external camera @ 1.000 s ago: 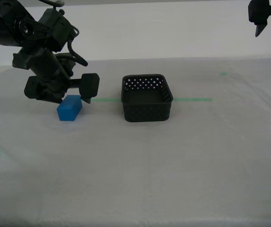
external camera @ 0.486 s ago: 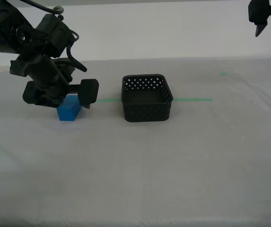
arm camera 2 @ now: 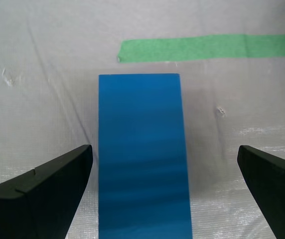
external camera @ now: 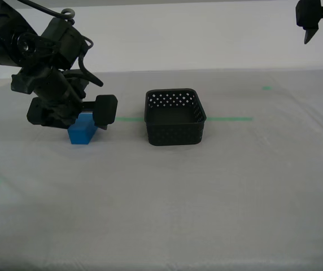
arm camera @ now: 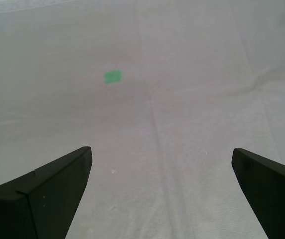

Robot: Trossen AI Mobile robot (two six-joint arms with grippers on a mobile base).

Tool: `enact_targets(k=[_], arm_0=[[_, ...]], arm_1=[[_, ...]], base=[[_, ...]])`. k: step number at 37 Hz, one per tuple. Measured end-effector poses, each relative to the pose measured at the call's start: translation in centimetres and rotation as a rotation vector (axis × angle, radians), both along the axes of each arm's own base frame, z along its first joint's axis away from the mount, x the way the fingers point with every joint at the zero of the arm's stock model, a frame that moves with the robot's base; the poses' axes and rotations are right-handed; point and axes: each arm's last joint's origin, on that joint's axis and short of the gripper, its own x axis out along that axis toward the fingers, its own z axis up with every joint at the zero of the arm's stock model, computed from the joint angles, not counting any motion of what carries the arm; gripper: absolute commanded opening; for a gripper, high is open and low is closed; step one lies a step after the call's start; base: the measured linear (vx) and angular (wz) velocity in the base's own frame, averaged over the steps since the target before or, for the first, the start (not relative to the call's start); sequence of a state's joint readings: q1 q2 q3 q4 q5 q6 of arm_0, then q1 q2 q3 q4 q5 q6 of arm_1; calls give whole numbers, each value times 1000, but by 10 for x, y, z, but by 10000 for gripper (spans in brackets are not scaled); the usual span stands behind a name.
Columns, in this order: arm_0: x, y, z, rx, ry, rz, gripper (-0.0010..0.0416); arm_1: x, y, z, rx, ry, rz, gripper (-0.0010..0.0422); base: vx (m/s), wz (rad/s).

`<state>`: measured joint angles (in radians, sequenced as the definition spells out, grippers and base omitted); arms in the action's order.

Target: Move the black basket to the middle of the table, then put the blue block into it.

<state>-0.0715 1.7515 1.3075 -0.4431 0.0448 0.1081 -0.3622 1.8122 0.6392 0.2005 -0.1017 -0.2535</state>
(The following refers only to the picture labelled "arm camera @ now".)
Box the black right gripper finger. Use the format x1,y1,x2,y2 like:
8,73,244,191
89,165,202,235
231,148,285,239
0,146,93,239

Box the white table cloth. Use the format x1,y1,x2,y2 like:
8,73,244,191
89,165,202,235
0,0,285,239

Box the small green tape square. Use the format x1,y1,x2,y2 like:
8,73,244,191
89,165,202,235
104,70,122,84

